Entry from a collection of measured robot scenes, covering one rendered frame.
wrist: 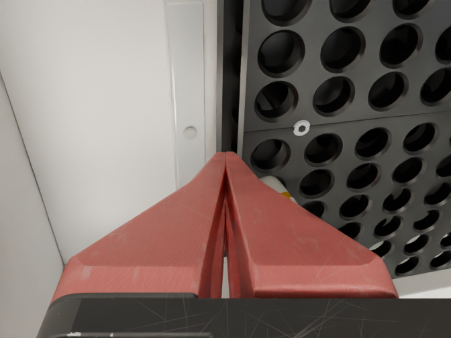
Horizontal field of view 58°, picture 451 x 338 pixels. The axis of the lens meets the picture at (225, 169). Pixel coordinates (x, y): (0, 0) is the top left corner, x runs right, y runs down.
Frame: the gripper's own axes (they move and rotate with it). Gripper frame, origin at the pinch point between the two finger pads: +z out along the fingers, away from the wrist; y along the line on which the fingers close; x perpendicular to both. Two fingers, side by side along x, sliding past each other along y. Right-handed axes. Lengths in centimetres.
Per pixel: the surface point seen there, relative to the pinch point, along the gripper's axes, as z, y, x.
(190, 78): 5.6, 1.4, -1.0
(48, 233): 4.7, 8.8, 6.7
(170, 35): 5.5, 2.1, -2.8
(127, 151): 6.2, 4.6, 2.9
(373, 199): 1.9, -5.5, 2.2
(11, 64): 5.3, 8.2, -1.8
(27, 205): 3.3, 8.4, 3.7
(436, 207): 2.7, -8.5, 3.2
